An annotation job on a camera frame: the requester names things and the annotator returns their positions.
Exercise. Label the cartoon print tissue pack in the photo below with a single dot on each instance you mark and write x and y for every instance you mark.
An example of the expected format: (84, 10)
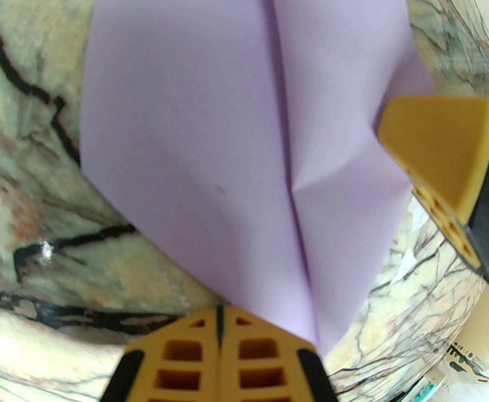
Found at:
(424, 387)

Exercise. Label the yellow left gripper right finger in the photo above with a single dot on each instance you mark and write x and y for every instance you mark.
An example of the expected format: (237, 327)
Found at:
(269, 367)

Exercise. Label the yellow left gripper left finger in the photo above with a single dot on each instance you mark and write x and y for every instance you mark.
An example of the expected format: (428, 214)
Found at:
(177, 367)

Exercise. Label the purple paper sheet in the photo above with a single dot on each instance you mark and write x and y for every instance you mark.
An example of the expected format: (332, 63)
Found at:
(227, 119)

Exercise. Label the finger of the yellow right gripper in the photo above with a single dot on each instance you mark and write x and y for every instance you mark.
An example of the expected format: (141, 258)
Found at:
(441, 149)

